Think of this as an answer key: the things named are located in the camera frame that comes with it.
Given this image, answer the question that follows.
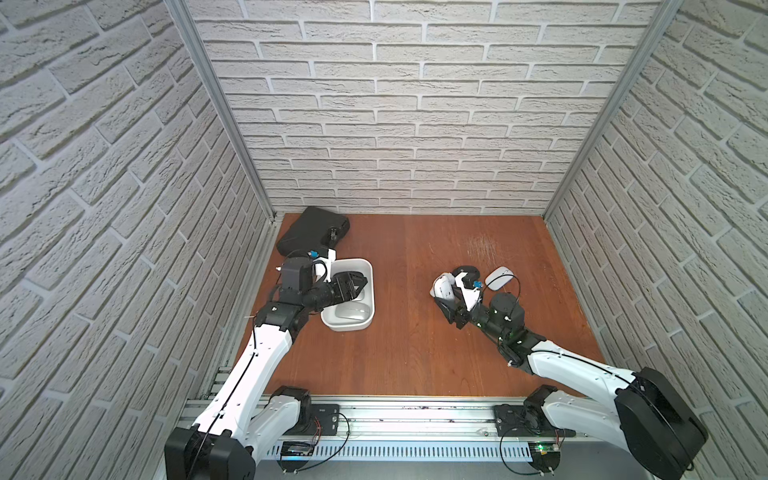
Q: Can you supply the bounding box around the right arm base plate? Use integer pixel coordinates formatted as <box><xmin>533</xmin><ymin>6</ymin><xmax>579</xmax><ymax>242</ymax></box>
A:
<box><xmin>492</xmin><ymin>404</ymin><xmax>576</xmax><ymax>439</ymax></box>

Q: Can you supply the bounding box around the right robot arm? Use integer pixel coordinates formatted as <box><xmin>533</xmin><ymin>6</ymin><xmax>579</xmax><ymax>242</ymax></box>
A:
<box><xmin>430</xmin><ymin>282</ymin><xmax>709</xmax><ymax>479</ymax></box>

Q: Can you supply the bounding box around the white storage box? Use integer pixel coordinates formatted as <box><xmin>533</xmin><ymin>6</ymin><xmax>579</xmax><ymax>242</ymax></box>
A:
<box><xmin>321</xmin><ymin>258</ymin><xmax>375</xmax><ymax>332</ymax></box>

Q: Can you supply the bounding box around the silver mouse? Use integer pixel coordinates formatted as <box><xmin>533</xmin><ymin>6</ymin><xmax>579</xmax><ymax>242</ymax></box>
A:
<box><xmin>334</xmin><ymin>302</ymin><xmax>371</xmax><ymax>323</ymax></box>

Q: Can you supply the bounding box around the right controller board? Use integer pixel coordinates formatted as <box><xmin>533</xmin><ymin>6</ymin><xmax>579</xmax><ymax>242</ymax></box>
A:
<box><xmin>528</xmin><ymin>443</ymin><xmax>561</xmax><ymax>472</ymax></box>

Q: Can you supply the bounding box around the controller board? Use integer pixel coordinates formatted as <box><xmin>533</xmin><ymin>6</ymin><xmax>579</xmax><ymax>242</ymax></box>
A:
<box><xmin>280</xmin><ymin>441</ymin><xmax>315</xmax><ymax>458</ymax></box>
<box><xmin>528</xmin><ymin>443</ymin><xmax>561</xmax><ymax>472</ymax></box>

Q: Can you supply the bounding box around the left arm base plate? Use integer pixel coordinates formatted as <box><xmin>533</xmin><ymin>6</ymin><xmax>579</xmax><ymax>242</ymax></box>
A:
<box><xmin>298</xmin><ymin>403</ymin><xmax>340</xmax><ymax>437</ymax></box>

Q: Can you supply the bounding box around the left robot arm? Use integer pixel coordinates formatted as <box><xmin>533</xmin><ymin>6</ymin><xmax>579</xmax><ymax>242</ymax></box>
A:
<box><xmin>164</xmin><ymin>271</ymin><xmax>369</xmax><ymax>479</ymax></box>

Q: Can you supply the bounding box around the black carrying case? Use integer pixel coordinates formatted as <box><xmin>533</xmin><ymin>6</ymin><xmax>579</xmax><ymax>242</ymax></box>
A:
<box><xmin>277</xmin><ymin>206</ymin><xmax>350</xmax><ymax>258</ymax></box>

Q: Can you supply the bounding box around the black mouse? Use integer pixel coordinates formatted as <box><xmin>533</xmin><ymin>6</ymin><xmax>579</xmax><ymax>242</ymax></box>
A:
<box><xmin>344</xmin><ymin>271</ymin><xmax>368</xmax><ymax>300</ymax></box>
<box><xmin>451</xmin><ymin>265</ymin><xmax>480</xmax><ymax>282</ymax></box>

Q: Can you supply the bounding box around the left controller board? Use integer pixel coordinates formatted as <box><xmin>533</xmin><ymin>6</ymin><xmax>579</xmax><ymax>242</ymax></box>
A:
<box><xmin>280</xmin><ymin>441</ymin><xmax>315</xmax><ymax>458</ymax></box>

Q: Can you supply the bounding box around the white mouse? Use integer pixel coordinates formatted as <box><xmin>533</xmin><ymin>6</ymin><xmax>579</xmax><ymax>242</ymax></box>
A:
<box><xmin>430</xmin><ymin>272</ymin><xmax>456</xmax><ymax>305</ymax></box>
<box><xmin>485</xmin><ymin>266</ymin><xmax>515</xmax><ymax>291</ymax></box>

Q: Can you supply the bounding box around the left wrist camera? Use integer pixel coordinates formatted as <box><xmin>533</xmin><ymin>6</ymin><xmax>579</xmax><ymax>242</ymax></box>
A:
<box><xmin>279</xmin><ymin>250</ymin><xmax>332</xmax><ymax>295</ymax></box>

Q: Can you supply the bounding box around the aluminium front rail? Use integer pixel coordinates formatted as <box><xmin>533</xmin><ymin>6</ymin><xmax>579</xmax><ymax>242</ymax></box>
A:
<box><xmin>173</xmin><ymin>395</ymin><xmax>664</xmax><ymax>445</ymax></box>

